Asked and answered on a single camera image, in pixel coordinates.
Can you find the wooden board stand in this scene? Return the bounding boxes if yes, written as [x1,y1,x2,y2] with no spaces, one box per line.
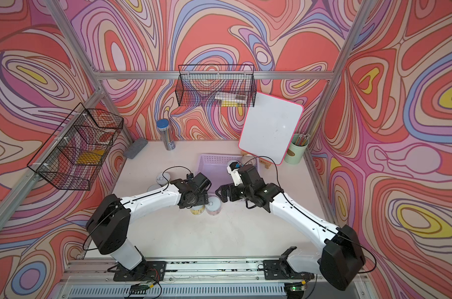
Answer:
[259,158,272,169]

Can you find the blue Progresso soup can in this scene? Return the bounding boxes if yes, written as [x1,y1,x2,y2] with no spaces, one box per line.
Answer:
[241,154,258,167]

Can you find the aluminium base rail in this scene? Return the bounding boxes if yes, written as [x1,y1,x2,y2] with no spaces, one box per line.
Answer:
[52,257,378,299]

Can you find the black wire basket back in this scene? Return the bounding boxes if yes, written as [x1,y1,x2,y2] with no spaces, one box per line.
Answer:
[175,64,257,107]

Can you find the black wire basket left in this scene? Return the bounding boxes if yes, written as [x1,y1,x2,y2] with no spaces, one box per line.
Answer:
[27,103,124,191]

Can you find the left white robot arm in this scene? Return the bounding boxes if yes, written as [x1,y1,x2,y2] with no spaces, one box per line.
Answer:
[85,173,212,281]

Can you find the black wire basket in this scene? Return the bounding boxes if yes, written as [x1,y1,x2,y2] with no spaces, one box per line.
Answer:
[27,103,124,191]
[175,64,257,107]

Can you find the white board pink frame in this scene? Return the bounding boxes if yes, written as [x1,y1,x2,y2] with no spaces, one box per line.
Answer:
[238,92,304,165]

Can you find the small can pink label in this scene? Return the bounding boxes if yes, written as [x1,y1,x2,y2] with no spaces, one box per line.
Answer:
[206,196,222,216]

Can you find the grey eraser block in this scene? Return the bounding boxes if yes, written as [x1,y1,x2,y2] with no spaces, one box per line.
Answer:
[123,138,148,159]

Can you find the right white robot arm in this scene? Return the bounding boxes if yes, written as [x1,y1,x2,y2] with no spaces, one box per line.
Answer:
[216,183,365,291]

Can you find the purple plastic basket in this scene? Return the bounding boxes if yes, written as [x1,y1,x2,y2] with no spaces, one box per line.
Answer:
[197,154,242,196]

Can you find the yellow item in left basket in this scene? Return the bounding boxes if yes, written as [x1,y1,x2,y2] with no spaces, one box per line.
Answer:
[75,149,105,166]

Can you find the green pen cup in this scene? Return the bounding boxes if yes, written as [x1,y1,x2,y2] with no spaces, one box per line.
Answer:
[284,133,310,165]

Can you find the clear tube blue cap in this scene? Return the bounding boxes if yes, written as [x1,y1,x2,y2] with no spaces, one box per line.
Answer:
[156,118,176,151]

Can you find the small can yellow label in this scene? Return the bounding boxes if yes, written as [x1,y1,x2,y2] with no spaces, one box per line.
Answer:
[190,205,206,216]

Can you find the small can green label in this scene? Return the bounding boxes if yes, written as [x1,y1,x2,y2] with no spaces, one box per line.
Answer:
[156,172,171,186]

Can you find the markers in back basket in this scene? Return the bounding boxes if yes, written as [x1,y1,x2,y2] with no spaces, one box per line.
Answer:
[214,92,247,107]

